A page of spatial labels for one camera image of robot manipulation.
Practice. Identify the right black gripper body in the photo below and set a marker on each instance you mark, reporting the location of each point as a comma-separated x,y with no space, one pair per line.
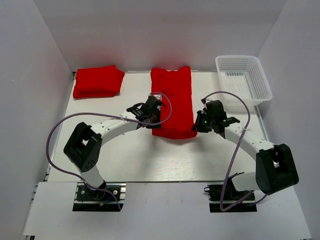
206,125

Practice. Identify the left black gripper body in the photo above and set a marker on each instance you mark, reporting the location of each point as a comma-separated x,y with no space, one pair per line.
155,117

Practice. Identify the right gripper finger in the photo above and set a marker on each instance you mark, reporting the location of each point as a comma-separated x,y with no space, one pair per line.
201,116
196,125

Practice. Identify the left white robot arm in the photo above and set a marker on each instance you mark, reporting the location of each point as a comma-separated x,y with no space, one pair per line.
84,145

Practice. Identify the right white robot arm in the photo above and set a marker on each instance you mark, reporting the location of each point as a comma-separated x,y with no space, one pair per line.
275,169

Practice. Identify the folded red t shirt stack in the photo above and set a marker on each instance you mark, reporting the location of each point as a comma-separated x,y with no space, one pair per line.
98,82

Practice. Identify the white plastic basket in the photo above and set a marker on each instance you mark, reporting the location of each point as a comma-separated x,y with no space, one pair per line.
243,75

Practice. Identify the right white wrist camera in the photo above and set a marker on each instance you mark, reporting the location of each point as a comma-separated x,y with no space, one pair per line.
204,102

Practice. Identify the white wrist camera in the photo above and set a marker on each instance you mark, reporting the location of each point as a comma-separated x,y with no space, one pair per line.
204,102
157,95

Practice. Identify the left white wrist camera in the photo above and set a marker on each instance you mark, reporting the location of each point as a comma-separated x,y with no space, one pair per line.
157,95

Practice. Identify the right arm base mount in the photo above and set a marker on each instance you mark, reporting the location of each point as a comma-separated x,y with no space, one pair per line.
230,196

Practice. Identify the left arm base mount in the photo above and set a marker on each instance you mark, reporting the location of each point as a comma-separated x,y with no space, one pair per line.
86,200

